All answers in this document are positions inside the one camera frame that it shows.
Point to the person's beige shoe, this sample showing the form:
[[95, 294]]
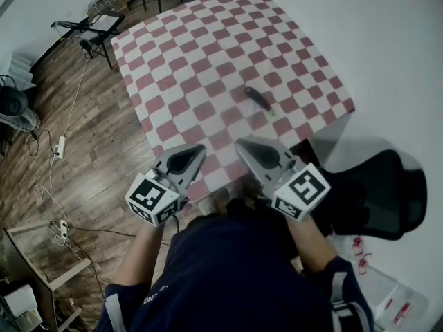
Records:
[[207, 206]]

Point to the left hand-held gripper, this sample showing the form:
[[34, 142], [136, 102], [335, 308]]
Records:
[[152, 194]]

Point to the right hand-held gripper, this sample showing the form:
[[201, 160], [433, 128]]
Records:
[[301, 189]]

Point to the white power strip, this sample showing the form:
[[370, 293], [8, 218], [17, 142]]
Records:
[[61, 146], [63, 228]]

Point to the person's navy shirt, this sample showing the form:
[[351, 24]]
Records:
[[235, 275]]

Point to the person's right forearm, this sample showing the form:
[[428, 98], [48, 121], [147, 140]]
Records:
[[311, 244]]

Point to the black folding chair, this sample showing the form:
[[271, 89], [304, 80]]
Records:
[[93, 29]]

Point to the white box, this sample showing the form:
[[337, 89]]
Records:
[[19, 301]]

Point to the black backpack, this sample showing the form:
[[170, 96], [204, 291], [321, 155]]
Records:
[[15, 107]]

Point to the dark purple eggplant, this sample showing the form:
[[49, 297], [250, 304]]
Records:
[[257, 99]]

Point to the black office chair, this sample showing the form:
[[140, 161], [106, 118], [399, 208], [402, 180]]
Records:
[[384, 195]]

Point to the person's left forearm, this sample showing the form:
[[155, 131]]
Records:
[[138, 258]]

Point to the clear plastic bin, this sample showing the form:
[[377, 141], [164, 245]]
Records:
[[398, 299]]

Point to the light wooden frame table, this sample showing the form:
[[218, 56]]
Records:
[[52, 284]]

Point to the red white checkered table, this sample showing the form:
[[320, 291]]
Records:
[[214, 47]]

